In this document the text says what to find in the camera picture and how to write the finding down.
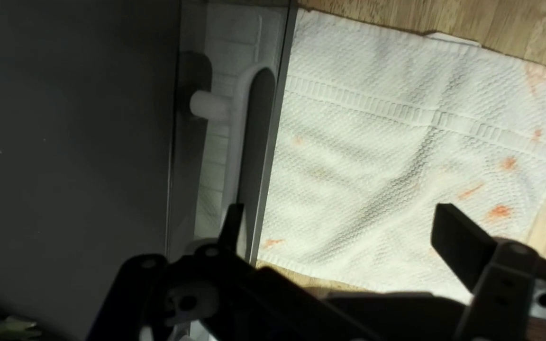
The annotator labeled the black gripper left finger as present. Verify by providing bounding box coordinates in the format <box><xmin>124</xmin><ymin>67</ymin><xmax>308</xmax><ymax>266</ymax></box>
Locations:
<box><xmin>219</xmin><ymin>203</ymin><xmax>246</xmax><ymax>254</ymax></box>

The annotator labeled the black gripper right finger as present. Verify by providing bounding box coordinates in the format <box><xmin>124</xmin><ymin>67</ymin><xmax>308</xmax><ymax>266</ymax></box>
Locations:
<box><xmin>431</xmin><ymin>203</ymin><xmax>498</xmax><ymax>292</ymax></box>

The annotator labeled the black mini toaster oven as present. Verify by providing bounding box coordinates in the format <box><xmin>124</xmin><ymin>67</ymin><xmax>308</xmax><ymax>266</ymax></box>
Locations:
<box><xmin>0</xmin><ymin>0</ymin><xmax>179</xmax><ymax>340</ymax></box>

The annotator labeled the white stained cloth towel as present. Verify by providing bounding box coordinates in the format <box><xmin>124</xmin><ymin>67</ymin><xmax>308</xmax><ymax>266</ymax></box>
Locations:
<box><xmin>259</xmin><ymin>12</ymin><xmax>546</xmax><ymax>300</ymax></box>

